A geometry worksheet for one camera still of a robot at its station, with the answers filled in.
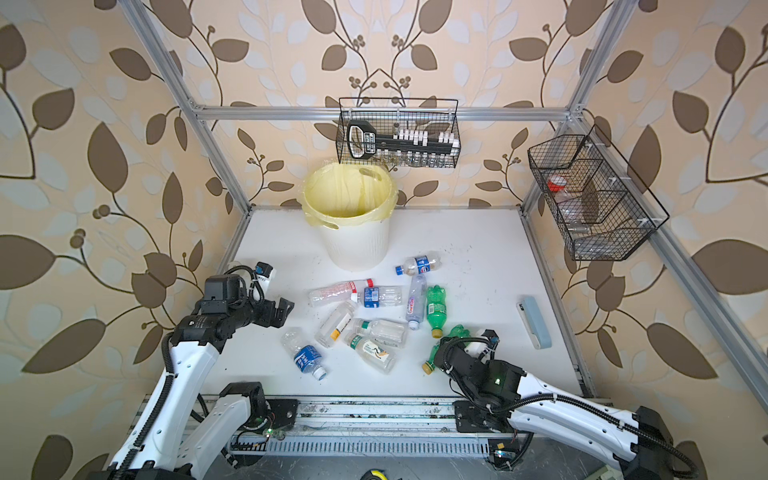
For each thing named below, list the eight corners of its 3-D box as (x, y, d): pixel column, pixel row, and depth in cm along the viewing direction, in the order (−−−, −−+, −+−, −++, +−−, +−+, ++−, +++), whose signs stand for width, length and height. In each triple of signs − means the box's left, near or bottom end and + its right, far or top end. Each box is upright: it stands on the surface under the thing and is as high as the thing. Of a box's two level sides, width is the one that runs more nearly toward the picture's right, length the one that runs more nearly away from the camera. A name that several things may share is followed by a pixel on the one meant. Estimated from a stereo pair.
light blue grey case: (533, 350, 87) (540, 344, 83) (516, 305, 96) (522, 297, 92) (546, 349, 87) (554, 343, 83) (528, 304, 96) (534, 296, 92)
